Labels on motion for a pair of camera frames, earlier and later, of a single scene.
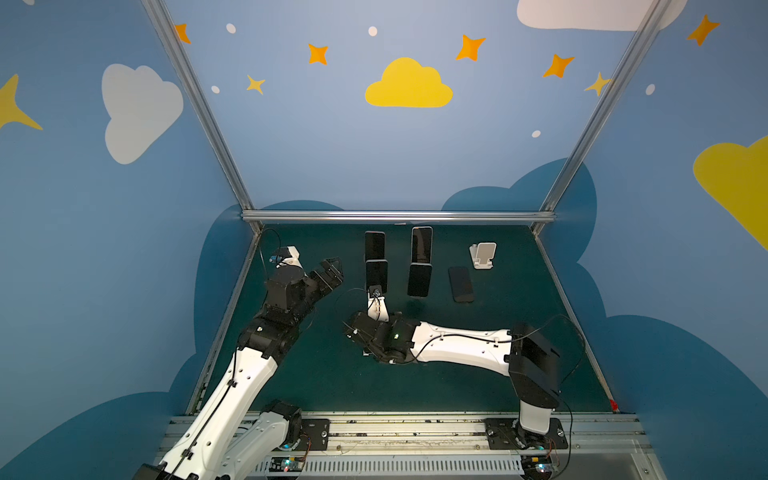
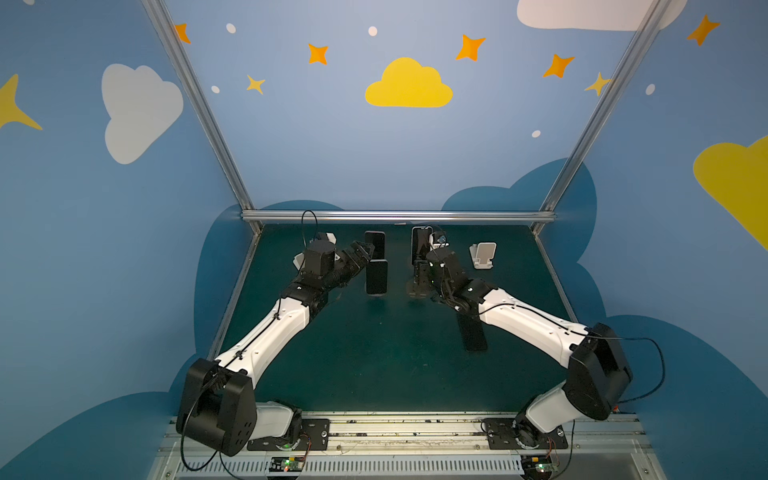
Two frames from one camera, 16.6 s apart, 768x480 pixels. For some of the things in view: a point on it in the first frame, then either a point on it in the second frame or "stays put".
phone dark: (377, 274) stays put
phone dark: (419, 279) stays put
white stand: (481, 254) stays put
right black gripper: (363, 327) to (432, 271)
